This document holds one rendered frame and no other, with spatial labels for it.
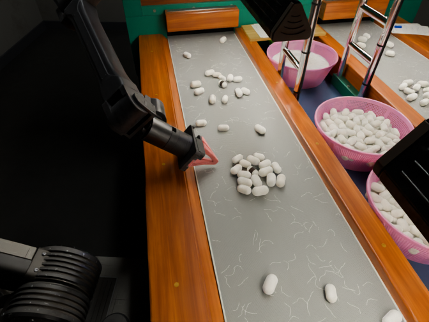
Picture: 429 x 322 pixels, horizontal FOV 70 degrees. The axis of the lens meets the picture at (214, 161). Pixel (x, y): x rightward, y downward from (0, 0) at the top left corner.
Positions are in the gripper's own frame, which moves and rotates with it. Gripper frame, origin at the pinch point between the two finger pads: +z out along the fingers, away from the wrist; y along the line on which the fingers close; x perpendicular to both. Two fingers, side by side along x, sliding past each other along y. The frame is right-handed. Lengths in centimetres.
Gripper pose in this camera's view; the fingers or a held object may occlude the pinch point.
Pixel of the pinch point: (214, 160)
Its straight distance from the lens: 75.9
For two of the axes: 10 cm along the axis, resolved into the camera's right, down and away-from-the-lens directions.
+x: -6.4, 6.3, 4.4
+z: 7.5, 3.7, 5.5
